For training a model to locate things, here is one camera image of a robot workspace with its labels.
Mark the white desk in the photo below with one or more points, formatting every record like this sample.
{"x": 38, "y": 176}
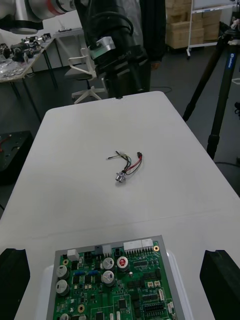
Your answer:
{"x": 70, "y": 33}

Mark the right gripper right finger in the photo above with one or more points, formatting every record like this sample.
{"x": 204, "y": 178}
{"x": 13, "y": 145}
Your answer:
{"x": 222, "y": 287}

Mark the green circuit board grey frame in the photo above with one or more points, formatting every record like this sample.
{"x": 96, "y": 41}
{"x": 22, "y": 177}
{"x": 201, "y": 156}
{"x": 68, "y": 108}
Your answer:
{"x": 120, "y": 295}

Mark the silver and black left arm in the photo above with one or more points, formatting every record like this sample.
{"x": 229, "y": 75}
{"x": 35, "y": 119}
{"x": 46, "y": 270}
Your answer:
{"x": 25, "y": 15}

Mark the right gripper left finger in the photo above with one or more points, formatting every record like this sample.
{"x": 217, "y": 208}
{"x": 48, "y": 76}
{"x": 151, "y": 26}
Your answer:
{"x": 12, "y": 282}

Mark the black tripod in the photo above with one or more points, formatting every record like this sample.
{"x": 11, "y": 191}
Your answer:
{"x": 226, "y": 75}

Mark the white office chair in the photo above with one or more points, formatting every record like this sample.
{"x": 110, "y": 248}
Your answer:
{"x": 80, "y": 72}

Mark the white wheeled stand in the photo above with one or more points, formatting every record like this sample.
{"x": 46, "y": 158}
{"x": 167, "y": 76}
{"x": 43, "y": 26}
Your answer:
{"x": 191, "y": 30}

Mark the grey desk with metal parts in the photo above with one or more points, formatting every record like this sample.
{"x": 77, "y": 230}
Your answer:
{"x": 15, "y": 72}

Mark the milky plastic box with lid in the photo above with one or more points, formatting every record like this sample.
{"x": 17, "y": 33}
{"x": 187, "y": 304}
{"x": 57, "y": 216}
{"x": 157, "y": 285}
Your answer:
{"x": 181, "y": 287}

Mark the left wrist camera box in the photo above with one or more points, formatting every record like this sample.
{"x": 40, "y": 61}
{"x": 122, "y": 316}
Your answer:
{"x": 105, "y": 46}

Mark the stack of cardboard boxes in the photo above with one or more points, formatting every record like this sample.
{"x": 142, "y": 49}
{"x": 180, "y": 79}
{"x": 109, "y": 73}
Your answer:
{"x": 180, "y": 32}

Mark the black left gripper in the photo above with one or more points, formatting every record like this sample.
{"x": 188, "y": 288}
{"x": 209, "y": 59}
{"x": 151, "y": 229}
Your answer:
{"x": 120, "y": 62}

